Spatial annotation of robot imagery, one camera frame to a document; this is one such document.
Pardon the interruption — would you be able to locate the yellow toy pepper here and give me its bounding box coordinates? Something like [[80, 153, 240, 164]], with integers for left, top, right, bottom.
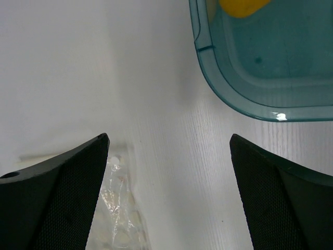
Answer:
[[219, 0, 271, 18]]

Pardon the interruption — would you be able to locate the teal plastic bin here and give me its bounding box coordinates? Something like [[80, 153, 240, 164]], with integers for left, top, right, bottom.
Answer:
[[189, 1, 332, 122]]

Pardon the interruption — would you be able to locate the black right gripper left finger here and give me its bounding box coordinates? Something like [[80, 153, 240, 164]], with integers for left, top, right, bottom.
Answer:
[[1, 133, 109, 249]]

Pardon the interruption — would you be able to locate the clear zip top bag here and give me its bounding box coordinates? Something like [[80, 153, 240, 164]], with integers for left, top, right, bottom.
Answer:
[[86, 144, 150, 249]]

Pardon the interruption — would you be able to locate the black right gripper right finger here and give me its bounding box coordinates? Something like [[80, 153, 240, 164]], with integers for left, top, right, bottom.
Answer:
[[229, 134, 332, 249]]

